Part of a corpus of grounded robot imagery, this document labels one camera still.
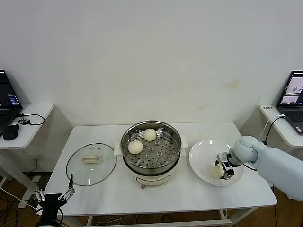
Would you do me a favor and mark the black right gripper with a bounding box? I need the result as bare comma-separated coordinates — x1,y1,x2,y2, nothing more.
214,152,235,181

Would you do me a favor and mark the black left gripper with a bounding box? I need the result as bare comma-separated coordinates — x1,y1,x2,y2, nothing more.
34,174,76,227

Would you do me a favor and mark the white steamed baozi bun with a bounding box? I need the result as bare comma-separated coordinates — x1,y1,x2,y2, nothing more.
128,140,144,155
143,128,157,142
211,165,225,180

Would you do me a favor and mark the glass lid with cream handle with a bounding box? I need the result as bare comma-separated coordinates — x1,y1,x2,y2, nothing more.
65,142,117,187

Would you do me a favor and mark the stainless steel steamer basket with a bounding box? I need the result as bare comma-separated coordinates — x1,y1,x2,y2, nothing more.
115,120,189,175

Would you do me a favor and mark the white round plate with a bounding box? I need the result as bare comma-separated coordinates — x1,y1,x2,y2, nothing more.
188,139,245,187

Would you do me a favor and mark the white floor power strip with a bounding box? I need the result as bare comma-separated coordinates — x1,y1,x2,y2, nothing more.
18,199,36,209

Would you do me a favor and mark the cream electric cooking pot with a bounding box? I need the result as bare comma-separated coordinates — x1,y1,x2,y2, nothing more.
123,156,182,190

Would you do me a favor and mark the white side table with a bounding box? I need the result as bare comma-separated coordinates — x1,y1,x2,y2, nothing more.
0,103,54,197
258,105,303,201

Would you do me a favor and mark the black computer mouse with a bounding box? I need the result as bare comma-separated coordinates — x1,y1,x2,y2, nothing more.
2,124,20,141

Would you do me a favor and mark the grey laptop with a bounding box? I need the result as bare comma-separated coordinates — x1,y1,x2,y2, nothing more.
276,70,303,136

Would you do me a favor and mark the black laptop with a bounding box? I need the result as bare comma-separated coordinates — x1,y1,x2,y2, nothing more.
0,69,24,137

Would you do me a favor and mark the black cable with adapter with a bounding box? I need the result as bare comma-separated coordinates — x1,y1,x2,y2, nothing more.
261,115,286,146

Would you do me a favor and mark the white laptop cable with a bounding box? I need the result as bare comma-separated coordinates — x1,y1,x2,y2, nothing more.
258,114,286,140

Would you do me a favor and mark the white table frame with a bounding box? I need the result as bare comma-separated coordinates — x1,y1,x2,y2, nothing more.
86,208,251,227

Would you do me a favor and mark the black hub cable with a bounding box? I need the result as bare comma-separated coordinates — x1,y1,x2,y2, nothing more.
15,113,45,126

